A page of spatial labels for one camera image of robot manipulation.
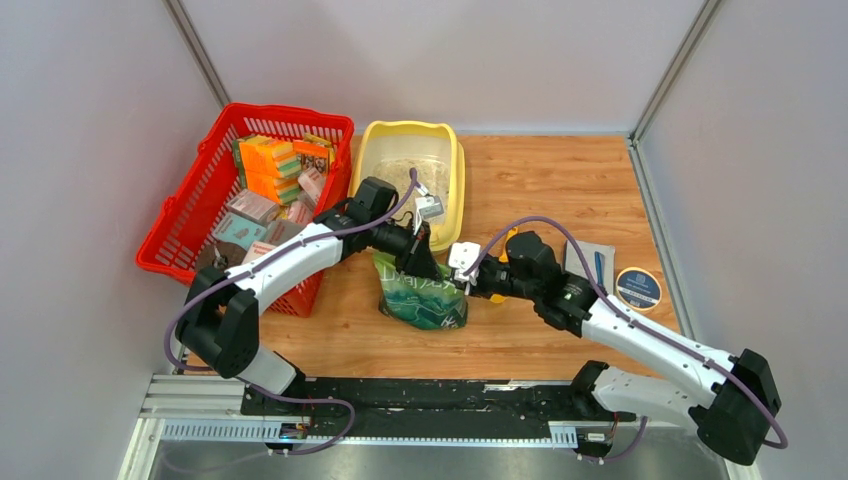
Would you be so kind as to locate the orange sponge pack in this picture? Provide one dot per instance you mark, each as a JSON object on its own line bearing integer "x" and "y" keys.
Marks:
{"x": 270, "y": 167}

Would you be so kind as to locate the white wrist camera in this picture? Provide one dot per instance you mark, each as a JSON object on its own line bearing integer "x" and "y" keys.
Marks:
{"x": 428, "y": 208}
{"x": 461, "y": 262}

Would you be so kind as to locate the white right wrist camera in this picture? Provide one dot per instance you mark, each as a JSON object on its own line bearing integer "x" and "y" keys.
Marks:
{"x": 461, "y": 262}

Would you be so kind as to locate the green cat litter bag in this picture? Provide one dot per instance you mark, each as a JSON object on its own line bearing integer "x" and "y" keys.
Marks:
{"x": 419, "y": 302}

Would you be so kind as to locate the pink sponge box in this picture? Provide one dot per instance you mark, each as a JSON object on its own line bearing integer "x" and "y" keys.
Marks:
{"x": 257, "y": 250}

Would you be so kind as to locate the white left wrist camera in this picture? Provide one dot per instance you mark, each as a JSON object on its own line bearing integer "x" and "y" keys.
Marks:
{"x": 428, "y": 208}

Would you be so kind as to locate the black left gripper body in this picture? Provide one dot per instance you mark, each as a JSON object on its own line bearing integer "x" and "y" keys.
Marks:
{"x": 409, "y": 242}

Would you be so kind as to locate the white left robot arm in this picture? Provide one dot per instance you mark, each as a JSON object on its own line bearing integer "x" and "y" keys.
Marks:
{"x": 220, "y": 319}

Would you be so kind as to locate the pink teal small box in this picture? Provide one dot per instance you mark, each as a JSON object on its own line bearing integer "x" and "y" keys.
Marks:
{"x": 247, "y": 217}

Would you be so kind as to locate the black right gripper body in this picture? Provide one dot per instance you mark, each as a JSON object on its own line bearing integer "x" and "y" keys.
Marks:
{"x": 494, "y": 278}

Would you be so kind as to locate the yellow litter box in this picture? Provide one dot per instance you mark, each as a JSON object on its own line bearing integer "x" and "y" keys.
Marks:
{"x": 389, "y": 149}

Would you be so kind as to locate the blue razor package box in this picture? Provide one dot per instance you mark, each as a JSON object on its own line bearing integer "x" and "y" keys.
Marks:
{"x": 599, "y": 258}

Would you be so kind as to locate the orange patterned snack box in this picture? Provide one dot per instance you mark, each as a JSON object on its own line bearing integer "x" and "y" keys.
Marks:
{"x": 315, "y": 152}

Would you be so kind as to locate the red plastic basket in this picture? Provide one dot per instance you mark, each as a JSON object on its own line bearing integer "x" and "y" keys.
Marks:
{"x": 186, "y": 220}

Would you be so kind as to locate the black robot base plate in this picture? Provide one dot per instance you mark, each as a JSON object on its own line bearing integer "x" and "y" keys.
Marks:
{"x": 396, "y": 408}

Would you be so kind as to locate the masking tape roll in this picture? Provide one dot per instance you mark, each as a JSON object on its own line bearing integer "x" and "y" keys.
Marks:
{"x": 638, "y": 289}

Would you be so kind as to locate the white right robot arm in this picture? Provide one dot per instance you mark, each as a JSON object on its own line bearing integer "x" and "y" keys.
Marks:
{"x": 730, "y": 402}

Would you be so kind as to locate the yellow litter scoop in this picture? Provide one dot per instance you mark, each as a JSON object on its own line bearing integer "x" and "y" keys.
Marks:
{"x": 503, "y": 258}

